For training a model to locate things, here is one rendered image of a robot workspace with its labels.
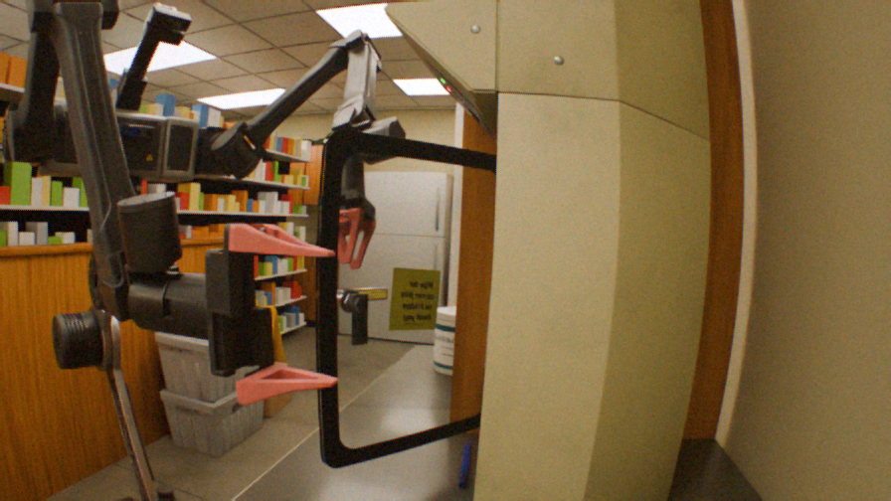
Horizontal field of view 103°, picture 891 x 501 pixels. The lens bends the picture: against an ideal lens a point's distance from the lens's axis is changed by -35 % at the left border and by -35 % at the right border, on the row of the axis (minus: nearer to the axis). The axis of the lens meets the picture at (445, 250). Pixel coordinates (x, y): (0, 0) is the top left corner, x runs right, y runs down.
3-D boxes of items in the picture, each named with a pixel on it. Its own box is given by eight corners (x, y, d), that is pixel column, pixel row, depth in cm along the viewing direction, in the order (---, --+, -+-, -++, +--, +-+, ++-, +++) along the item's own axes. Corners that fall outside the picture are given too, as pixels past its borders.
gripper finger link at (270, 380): (313, 326, 34) (211, 314, 36) (319, 421, 34) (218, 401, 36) (349, 313, 41) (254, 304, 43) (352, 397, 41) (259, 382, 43)
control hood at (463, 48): (516, 146, 76) (517, 84, 75) (497, 91, 44) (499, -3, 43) (440, 143, 78) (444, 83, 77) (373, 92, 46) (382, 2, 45)
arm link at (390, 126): (362, 144, 91) (339, 109, 85) (420, 126, 87) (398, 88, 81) (345, 190, 83) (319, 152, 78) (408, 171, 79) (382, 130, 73)
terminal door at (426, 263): (494, 421, 77) (511, 158, 74) (324, 471, 55) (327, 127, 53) (490, 420, 77) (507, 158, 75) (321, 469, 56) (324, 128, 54)
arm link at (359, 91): (364, 69, 119) (343, 36, 112) (384, 59, 118) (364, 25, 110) (355, 166, 88) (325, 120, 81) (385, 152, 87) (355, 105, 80)
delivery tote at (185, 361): (268, 378, 284) (266, 325, 283) (214, 407, 225) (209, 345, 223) (215, 366, 292) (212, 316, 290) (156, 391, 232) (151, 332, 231)
